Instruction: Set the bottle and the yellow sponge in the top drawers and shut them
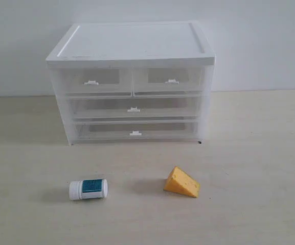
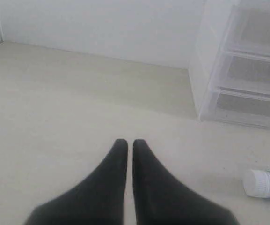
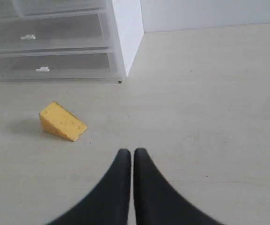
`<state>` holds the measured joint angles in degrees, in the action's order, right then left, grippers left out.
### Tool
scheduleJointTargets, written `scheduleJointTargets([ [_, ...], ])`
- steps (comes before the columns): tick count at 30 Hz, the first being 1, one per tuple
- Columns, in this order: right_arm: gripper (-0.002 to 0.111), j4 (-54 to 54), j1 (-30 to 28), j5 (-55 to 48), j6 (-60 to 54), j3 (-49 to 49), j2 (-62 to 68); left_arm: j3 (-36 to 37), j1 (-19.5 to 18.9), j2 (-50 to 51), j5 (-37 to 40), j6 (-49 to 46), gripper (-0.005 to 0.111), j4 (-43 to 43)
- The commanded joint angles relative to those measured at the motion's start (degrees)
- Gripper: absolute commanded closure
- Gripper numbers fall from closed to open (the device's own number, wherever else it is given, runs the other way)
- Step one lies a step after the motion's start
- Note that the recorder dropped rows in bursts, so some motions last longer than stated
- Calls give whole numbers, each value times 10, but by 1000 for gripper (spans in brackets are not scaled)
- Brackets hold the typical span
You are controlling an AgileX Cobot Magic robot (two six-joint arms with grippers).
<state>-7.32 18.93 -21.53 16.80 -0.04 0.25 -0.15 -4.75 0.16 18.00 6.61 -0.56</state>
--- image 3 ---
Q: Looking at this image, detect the clear middle wide drawer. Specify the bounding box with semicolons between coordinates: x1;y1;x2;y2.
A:
0;14;113;52

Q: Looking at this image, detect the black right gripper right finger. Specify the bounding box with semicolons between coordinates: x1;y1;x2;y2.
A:
133;148;221;225

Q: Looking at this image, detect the clear bottom wide drawer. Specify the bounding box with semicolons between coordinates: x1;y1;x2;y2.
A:
0;48;124;81

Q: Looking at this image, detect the yellow cheese wedge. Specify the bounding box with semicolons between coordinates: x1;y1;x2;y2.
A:
39;102;87;142

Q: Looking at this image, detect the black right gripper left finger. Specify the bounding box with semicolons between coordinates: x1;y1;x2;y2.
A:
49;149;131;225

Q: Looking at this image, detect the white plastic drawer cabinet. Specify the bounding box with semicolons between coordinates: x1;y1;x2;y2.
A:
0;0;144;82

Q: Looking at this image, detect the clear wide drawer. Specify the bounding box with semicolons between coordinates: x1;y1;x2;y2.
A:
0;48;124;81
0;14;113;52

